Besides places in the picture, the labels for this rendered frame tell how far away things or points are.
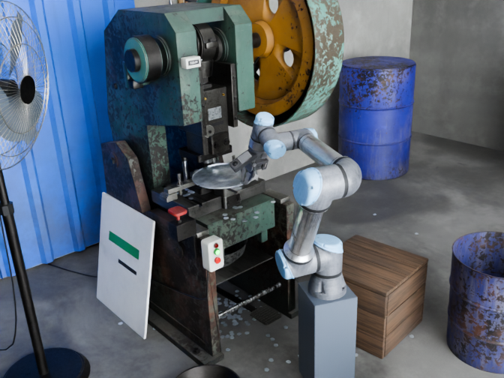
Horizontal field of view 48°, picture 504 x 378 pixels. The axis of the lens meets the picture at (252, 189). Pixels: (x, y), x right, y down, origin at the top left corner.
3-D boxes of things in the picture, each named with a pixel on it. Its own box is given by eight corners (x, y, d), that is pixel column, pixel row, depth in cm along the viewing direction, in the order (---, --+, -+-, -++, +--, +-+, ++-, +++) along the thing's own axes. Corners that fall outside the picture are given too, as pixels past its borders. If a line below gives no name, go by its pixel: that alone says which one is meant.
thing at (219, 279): (273, 257, 280) (273, 256, 279) (203, 292, 254) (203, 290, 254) (220, 231, 309) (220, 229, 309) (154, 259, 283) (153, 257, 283)
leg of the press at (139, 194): (225, 358, 258) (211, 175, 223) (205, 370, 251) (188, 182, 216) (124, 282, 322) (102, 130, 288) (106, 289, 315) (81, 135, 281)
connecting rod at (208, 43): (228, 103, 247) (223, 22, 233) (205, 109, 239) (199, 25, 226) (199, 96, 261) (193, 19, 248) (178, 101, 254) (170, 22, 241)
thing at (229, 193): (262, 209, 251) (262, 181, 245) (238, 219, 242) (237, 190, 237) (227, 193, 268) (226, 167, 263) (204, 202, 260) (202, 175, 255)
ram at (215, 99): (236, 149, 254) (232, 84, 242) (209, 157, 245) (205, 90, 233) (212, 141, 266) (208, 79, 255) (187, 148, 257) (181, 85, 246)
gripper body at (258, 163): (266, 170, 238) (272, 149, 230) (249, 175, 234) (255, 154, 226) (256, 159, 242) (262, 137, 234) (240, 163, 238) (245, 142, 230)
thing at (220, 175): (218, 195, 235) (218, 193, 235) (179, 177, 255) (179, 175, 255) (269, 174, 251) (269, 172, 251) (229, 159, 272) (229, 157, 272)
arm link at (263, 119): (260, 124, 215) (252, 110, 220) (254, 145, 222) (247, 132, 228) (279, 122, 218) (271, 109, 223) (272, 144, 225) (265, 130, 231)
